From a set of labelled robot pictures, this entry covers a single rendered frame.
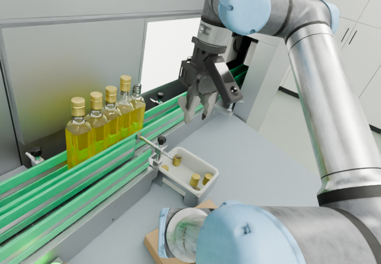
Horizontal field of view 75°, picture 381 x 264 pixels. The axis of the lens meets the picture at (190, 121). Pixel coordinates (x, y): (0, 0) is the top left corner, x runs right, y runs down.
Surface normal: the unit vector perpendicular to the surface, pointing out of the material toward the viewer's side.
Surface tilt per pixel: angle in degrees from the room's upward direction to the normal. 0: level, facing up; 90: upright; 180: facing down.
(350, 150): 46
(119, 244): 0
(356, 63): 90
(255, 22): 90
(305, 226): 9
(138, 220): 0
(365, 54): 90
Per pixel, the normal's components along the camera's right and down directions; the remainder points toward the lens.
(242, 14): 0.14, 0.57
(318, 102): -0.78, -0.27
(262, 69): -0.54, 0.36
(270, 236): 0.18, -0.78
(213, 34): -0.18, 0.51
